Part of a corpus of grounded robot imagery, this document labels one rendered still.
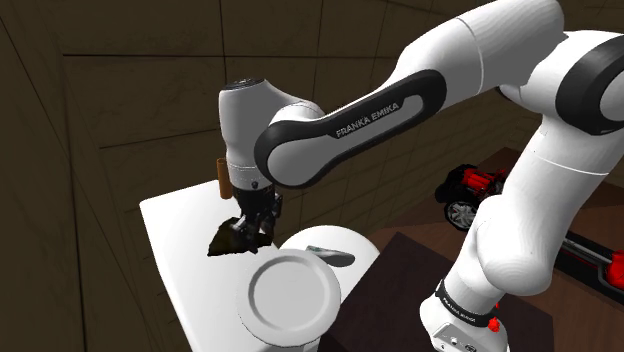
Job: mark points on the brown cylinder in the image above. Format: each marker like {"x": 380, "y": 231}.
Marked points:
{"x": 224, "y": 180}

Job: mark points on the dark robot stand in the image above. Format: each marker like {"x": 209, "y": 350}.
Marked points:
{"x": 390, "y": 287}

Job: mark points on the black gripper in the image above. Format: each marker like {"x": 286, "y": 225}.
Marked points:
{"x": 256, "y": 202}

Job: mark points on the dark lumpy object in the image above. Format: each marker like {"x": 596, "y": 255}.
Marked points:
{"x": 229, "y": 242}

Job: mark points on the black and red long appliance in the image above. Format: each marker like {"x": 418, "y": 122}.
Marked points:
{"x": 592, "y": 268}

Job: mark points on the grey remote control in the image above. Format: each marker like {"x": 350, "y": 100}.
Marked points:
{"x": 334, "y": 256}

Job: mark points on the red and black toy vehicle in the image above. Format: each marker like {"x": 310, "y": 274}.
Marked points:
{"x": 465, "y": 192}

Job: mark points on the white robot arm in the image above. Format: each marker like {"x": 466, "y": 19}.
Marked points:
{"x": 516, "y": 229}

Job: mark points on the white round plate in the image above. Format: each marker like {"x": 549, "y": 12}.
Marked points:
{"x": 292, "y": 297}

